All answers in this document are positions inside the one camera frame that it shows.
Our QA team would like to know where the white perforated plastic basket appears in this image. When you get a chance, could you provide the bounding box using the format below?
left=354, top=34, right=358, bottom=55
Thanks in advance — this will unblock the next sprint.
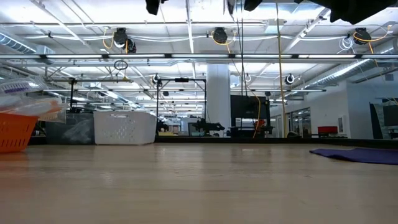
left=93, top=110, right=159, bottom=146

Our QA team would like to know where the white building column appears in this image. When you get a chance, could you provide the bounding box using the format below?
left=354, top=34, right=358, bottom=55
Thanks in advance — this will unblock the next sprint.
left=206, top=63, right=231, bottom=138

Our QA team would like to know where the orange toothbrush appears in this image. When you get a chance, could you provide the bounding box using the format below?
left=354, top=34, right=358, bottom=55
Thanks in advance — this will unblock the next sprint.
left=0, top=98, right=65, bottom=118
left=37, top=107, right=68, bottom=124

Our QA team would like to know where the yellow cable at monitor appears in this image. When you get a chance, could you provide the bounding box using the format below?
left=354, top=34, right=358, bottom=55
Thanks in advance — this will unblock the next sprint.
left=248, top=90, right=262, bottom=135

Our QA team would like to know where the black monitor on stand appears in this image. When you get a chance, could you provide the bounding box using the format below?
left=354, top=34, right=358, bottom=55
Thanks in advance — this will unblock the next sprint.
left=229, top=95, right=274, bottom=139

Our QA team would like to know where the red box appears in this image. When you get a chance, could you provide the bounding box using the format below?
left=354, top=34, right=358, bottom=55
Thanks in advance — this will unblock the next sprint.
left=317, top=125, right=339, bottom=135

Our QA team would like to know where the dark blue square mat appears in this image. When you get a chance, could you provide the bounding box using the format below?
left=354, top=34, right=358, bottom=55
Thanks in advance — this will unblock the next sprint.
left=309, top=147, right=398, bottom=166

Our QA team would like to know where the glass office partition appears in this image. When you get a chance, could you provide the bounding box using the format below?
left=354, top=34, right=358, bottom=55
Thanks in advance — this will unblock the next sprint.
left=270, top=107, right=312, bottom=137

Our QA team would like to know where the grey translucent plastic bin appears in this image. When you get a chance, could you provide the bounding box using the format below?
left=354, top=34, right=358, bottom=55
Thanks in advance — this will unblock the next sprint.
left=44, top=111, right=96, bottom=146

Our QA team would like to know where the black background frame rig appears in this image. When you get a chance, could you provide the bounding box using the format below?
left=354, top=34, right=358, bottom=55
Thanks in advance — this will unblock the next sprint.
left=156, top=77, right=208, bottom=138

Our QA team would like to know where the orange perforated plastic basket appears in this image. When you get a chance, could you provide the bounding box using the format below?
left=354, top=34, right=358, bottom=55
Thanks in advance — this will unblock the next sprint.
left=0, top=112, right=41, bottom=154

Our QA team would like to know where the silver ventilation duct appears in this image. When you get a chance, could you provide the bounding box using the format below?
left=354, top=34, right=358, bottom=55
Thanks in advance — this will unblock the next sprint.
left=303, top=37, right=398, bottom=91

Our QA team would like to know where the dark wall screen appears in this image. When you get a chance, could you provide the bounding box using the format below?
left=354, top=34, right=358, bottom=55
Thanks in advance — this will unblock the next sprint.
left=369, top=101, right=398, bottom=140

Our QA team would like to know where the silver ribbed ceiling duct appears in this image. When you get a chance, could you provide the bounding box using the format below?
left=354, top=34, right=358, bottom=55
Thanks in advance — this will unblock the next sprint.
left=0, top=32, right=55, bottom=66

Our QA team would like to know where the long ceiling light strip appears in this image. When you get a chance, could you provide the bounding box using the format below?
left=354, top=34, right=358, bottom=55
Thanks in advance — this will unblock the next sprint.
left=0, top=53, right=398, bottom=60

